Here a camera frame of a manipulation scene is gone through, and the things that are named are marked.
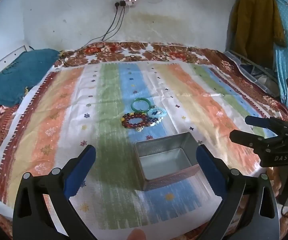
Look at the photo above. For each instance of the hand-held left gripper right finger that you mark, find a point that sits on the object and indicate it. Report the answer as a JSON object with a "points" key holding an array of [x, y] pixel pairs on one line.
{"points": [[207, 165]]}

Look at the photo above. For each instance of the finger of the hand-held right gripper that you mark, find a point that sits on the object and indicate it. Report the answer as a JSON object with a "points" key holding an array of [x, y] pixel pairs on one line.
{"points": [[244, 138], [257, 122]]}

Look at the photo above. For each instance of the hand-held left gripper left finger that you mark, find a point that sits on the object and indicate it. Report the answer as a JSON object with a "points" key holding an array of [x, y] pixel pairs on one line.
{"points": [[83, 162]]}

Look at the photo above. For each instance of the rectangular metal tin box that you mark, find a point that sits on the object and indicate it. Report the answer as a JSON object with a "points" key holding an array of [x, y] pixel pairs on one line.
{"points": [[164, 165]]}

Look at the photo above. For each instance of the person's left hand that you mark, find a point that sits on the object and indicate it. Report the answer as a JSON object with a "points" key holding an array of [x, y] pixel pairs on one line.
{"points": [[137, 235]]}

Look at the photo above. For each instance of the striped pastel woven mat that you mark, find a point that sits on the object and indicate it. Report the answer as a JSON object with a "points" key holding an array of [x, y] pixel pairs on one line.
{"points": [[108, 120]]}

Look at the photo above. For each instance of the clear plastic storage bag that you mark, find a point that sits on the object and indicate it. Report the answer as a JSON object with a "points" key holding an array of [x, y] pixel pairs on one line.
{"points": [[249, 67]]}

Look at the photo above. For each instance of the green jade bangle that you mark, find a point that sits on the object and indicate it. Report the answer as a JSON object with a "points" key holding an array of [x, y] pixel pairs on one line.
{"points": [[140, 110]]}

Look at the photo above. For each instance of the mustard yellow jacket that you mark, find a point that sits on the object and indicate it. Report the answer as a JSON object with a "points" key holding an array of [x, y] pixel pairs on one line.
{"points": [[255, 25]]}

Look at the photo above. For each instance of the teal pillow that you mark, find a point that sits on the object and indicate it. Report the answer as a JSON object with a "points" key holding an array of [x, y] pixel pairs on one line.
{"points": [[18, 77]]}

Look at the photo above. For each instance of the white power strip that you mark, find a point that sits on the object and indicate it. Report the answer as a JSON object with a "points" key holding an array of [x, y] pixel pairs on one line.
{"points": [[126, 2]]}

